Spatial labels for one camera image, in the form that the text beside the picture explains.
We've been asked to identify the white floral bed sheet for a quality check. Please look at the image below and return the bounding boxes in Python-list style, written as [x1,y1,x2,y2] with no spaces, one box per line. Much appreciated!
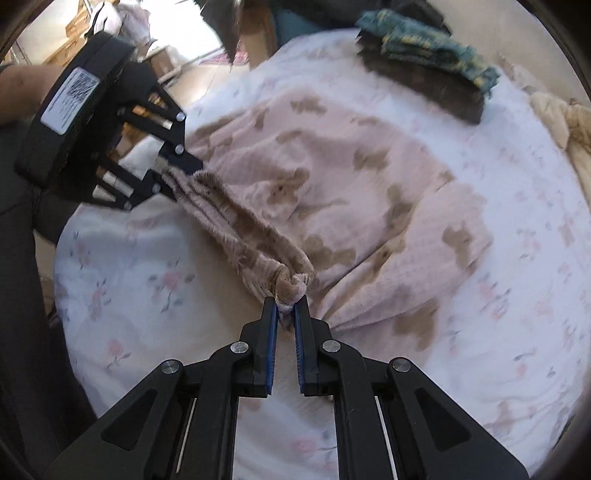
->
[54,30,590,477]

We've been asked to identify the dark brown folded garment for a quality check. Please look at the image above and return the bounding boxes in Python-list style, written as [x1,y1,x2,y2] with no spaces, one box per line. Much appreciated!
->
[356,32,485,125]

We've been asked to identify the cream duvet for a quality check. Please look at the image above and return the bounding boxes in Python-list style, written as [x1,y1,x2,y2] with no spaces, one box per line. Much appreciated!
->
[529,92,591,204]

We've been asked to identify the teal yellow folded garment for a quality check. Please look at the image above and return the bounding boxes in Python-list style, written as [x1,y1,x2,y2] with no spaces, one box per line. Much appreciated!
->
[356,9,500,95]

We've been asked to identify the person's left hand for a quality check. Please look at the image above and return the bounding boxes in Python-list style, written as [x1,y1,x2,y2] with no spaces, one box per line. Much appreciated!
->
[0,65,63,125]

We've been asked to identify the black clothes pile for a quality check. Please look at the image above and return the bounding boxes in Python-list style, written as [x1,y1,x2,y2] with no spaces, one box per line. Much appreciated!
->
[195,0,451,62]

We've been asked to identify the pink bear-print pants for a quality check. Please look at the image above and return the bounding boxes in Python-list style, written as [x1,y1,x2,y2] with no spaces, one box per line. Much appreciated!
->
[163,89,493,357]

